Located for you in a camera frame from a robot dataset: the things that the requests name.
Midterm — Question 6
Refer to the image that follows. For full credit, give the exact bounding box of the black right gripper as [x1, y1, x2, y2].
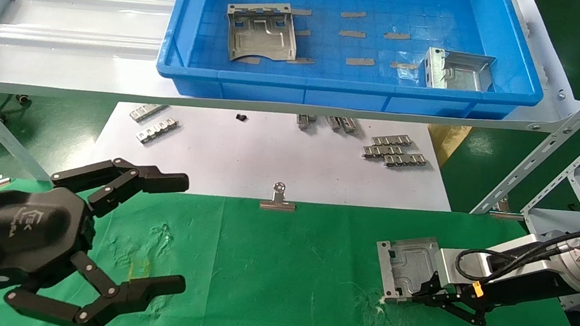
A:
[409, 256, 580, 326]

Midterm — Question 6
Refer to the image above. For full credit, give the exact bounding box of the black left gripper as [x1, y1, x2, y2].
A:
[0, 146, 198, 326]

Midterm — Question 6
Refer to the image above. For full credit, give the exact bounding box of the grey metal shelf rack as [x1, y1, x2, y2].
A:
[0, 0, 580, 234]

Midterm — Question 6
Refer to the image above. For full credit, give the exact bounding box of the folded sheet metal bracket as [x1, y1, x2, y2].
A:
[422, 46, 497, 94]

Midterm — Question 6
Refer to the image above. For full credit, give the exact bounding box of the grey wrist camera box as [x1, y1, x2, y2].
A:
[435, 245, 495, 291]

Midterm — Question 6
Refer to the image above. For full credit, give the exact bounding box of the stamped sheet metal plate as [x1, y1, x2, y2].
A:
[222, 0, 302, 68]
[372, 232, 445, 307]

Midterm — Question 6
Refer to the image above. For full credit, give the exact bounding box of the green table cloth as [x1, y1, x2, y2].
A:
[0, 167, 580, 326]

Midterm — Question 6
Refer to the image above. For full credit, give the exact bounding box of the large blue plastic bin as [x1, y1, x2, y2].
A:
[154, 0, 552, 130]

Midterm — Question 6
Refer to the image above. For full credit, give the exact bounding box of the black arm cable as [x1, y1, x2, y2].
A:
[453, 205, 580, 294]

